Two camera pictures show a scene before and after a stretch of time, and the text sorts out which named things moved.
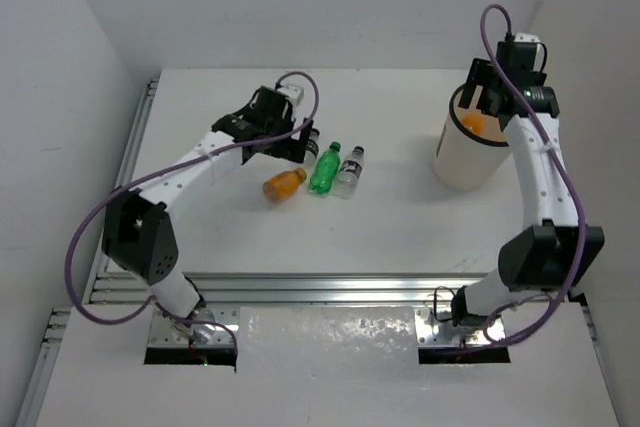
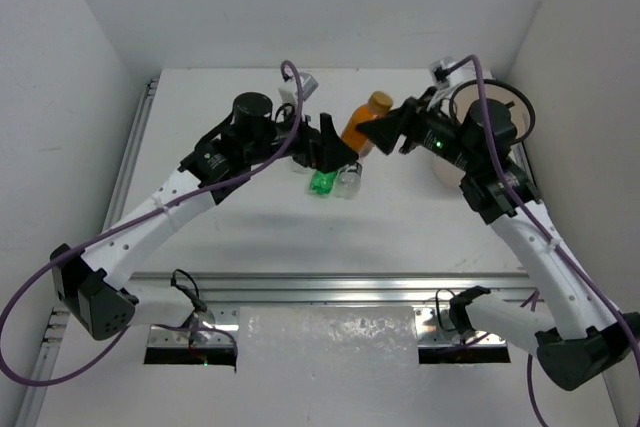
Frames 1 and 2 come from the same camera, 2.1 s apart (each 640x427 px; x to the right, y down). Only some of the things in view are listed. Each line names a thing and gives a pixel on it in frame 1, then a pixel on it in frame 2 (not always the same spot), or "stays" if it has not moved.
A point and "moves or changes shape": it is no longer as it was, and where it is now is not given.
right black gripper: (481, 73) -> (407, 119)
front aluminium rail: (339, 287) stays
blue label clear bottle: (346, 181) stays
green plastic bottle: (323, 174) stays
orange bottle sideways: (283, 185) -> (380, 103)
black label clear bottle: (312, 147) moves or changes shape
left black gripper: (288, 145) -> (310, 142)
